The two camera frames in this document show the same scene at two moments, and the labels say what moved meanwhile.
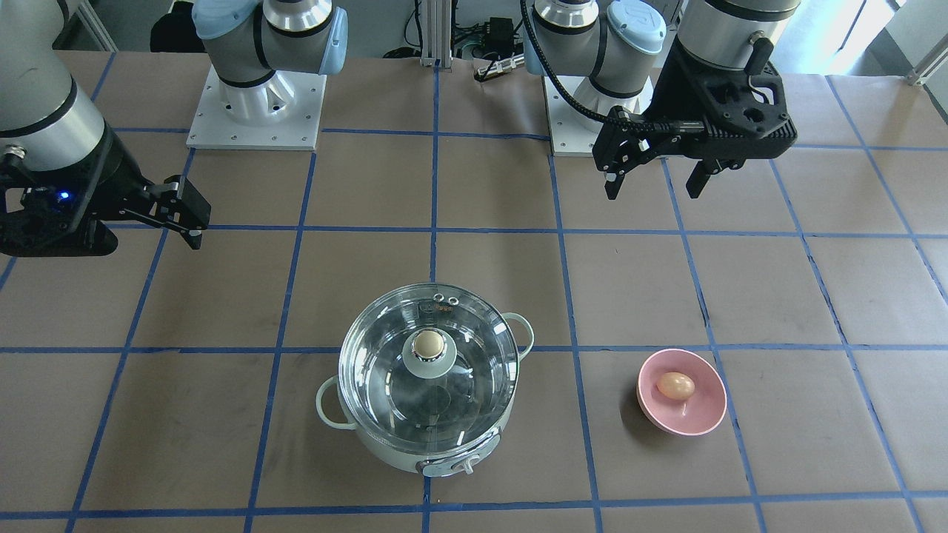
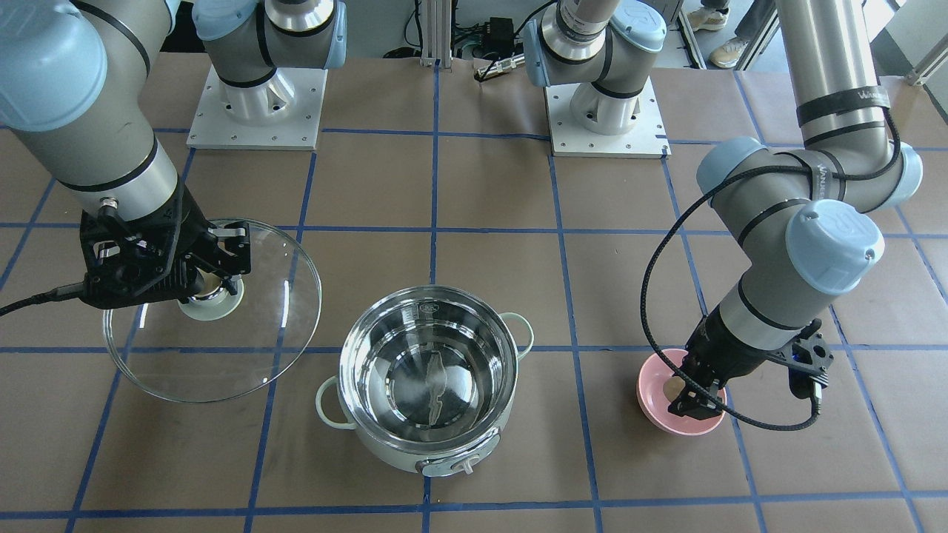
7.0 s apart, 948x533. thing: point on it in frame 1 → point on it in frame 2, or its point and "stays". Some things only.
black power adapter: [500, 37] stays
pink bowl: [681, 391] stays
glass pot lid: [428, 368] → [214, 346]
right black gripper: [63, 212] → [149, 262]
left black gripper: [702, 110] → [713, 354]
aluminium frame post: [436, 35] stays
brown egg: [675, 385] stays
